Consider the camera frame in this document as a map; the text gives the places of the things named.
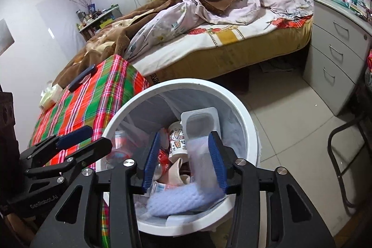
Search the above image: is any bed with floral sheet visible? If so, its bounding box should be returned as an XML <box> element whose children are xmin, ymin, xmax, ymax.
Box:
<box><xmin>135</xmin><ymin>17</ymin><xmax>314</xmax><ymax>92</ymax></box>

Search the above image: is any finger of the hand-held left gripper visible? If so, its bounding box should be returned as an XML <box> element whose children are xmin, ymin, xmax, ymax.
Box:
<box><xmin>19</xmin><ymin>125</ymin><xmax>93</xmax><ymax>163</ymax></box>
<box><xmin>25</xmin><ymin>138</ymin><xmax>113</xmax><ymax>182</ymax></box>

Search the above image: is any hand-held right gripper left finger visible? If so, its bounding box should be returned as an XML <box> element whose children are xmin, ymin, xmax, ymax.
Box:
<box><xmin>29</xmin><ymin>132</ymin><xmax>162</xmax><ymax>248</ymax></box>

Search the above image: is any printed paper cup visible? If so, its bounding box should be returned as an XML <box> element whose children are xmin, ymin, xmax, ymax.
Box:
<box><xmin>168</xmin><ymin>121</ymin><xmax>189</xmax><ymax>163</ymax></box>

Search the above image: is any dark blue glasses case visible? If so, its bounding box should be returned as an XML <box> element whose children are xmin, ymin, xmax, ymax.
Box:
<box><xmin>68</xmin><ymin>64</ymin><xmax>98</xmax><ymax>92</ymax></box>

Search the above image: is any white storage shelf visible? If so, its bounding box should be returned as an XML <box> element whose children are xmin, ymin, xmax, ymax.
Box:
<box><xmin>77</xmin><ymin>5</ymin><xmax>123</xmax><ymax>41</ymax></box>

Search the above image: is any white round trash bin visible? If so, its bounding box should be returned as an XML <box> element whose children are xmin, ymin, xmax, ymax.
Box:
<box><xmin>94</xmin><ymin>78</ymin><xmax>260</xmax><ymax>237</ymax></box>

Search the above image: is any grey drawer cabinet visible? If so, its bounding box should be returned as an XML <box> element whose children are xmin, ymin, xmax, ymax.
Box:
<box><xmin>302</xmin><ymin>0</ymin><xmax>372</xmax><ymax>116</ymax></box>

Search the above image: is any white plastic tray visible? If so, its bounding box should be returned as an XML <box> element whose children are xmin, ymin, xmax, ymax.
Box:
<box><xmin>180</xmin><ymin>107</ymin><xmax>222</xmax><ymax>150</ymax></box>

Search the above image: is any clear plastic bottle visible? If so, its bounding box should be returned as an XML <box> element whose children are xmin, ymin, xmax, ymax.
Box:
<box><xmin>109</xmin><ymin>129</ymin><xmax>140</xmax><ymax>170</ymax></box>

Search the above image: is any pale floral quilt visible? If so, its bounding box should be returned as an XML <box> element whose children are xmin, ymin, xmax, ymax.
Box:
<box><xmin>123</xmin><ymin>0</ymin><xmax>314</xmax><ymax>63</ymax></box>

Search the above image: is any red green plaid cloth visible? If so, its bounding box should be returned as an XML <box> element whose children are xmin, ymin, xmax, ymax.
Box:
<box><xmin>28</xmin><ymin>55</ymin><xmax>150</xmax><ymax>248</ymax></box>

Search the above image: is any soft tissue pack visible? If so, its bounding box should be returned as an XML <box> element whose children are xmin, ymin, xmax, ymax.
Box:
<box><xmin>39</xmin><ymin>84</ymin><xmax>63</xmax><ymax>110</ymax></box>

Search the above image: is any red drink can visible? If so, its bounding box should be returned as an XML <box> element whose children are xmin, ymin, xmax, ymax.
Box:
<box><xmin>158</xmin><ymin>149</ymin><xmax>170</xmax><ymax>169</ymax></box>

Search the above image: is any brown fleece blanket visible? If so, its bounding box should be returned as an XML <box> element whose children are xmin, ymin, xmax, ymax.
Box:
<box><xmin>54</xmin><ymin>0</ymin><xmax>242</xmax><ymax>89</ymax></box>

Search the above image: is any white foam net sleeve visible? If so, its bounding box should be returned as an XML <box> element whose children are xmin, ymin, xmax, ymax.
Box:
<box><xmin>147</xmin><ymin>175</ymin><xmax>224</xmax><ymax>218</ymax></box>

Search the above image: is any group of toiletry bottles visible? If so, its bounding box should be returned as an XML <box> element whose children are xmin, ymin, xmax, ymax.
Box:
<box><xmin>76</xmin><ymin>4</ymin><xmax>120</xmax><ymax>30</ymax></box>

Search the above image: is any black metal chair frame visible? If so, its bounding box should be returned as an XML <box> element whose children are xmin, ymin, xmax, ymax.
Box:
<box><xmin>328</xmin><ymin>85</ymin><xmax>372</xmax><ymax>209</ymax></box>

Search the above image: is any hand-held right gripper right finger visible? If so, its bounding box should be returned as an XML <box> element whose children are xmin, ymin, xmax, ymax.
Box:
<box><xmin>208</xmin><ymin>131</ymin><xmax>336</xmax><ymax>248</ymax></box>

